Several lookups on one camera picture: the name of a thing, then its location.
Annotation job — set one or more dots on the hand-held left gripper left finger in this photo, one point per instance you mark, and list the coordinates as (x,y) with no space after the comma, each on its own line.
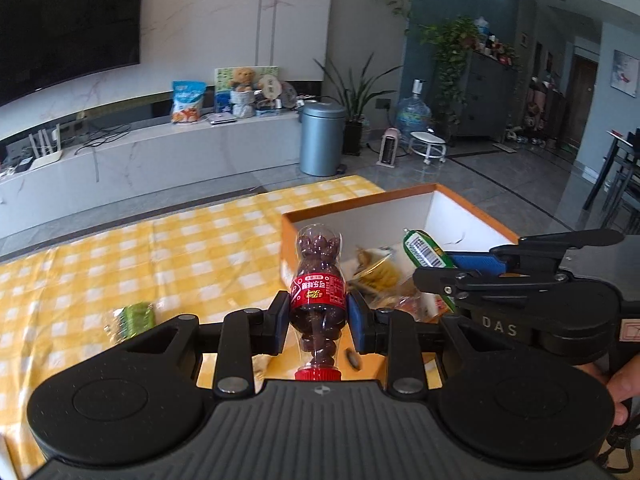
(280,327)

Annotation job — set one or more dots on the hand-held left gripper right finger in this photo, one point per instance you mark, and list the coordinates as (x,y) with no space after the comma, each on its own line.
(357,322)

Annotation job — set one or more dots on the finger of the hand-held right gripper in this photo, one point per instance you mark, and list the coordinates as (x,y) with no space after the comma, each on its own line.
(475,262)
(450,282)

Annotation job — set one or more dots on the green sausage packet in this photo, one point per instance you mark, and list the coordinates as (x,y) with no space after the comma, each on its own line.
(424,252)

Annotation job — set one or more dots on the candy bottle with red label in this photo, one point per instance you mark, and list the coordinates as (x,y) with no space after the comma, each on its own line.
(318,295)

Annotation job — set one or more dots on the orange cardboard box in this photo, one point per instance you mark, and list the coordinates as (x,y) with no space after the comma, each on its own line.
(305,220)

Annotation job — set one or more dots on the person's right hand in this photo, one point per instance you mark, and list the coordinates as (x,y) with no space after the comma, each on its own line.
(619,382)

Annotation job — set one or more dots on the yellow snack packet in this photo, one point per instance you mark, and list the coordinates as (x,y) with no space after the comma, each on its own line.
(382,275)

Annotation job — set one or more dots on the white round stool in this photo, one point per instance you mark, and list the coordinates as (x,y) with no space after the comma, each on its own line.
(427,142)

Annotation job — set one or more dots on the small pink heater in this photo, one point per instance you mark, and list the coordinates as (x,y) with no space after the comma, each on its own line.
(391,149)

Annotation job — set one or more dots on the black dining chair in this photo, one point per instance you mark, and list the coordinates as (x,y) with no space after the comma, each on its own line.
(617,180)

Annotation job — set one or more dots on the yellow checked tablecloth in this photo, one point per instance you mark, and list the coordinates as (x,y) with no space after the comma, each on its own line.
(150,260)

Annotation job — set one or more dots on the green snack packet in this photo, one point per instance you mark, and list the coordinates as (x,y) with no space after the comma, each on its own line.
(131,320)

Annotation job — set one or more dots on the blue water jug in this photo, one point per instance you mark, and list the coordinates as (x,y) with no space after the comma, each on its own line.
(413,112)

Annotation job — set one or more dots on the grey sideboard cabinet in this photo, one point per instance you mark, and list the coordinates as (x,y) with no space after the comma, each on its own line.
(487,95)

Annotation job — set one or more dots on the grey trash can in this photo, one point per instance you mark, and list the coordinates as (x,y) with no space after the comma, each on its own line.
(321,140)

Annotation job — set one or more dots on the brown wooden door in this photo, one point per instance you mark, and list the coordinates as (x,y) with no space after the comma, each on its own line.
(582,100)

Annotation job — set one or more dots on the white television cabinet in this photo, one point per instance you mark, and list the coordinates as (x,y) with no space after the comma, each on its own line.
(165,160)

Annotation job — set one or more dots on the long-leaved potted plant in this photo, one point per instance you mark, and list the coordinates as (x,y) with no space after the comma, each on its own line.
(352,95)

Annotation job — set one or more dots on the leafy climbing plant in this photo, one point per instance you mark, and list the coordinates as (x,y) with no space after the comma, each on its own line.
(450,50)

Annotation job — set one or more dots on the blue snack bag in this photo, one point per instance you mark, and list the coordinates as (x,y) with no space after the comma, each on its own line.
(188,102)

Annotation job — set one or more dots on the green picture board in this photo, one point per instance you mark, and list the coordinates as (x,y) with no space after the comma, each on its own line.
(222,85)

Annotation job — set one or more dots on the brown teddy bear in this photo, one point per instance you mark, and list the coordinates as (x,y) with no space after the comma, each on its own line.
(243,80)

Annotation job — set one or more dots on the white router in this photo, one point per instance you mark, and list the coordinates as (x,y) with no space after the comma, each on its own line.
(45,157)

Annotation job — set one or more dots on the black television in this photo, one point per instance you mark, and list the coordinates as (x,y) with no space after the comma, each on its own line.
(65,25)

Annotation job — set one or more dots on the framed wall picture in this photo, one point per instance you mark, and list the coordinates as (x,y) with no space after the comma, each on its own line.
(625,74)

